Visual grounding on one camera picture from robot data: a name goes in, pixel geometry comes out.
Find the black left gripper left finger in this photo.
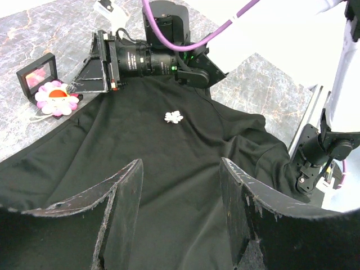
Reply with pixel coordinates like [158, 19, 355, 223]
[1, 159, 143, 269]

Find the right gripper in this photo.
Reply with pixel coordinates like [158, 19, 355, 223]
[67, 30, 121, 93]

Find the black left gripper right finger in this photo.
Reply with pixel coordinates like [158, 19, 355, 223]
[219, 158, 359, 269]

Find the pink white flower brooch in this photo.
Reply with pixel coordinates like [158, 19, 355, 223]
[30, 80, 80, 123]

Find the black t-shirt garment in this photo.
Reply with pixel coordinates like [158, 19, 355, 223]
[1, 78, 307, 269]

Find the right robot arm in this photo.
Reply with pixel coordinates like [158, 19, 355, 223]
[67, 1, 257, 94]

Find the white leaf brooch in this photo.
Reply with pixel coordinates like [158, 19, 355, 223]
[164, 110, 183, 124]

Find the black open jewelry box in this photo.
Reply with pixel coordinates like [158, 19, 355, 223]
[16, 53, 83, 119]

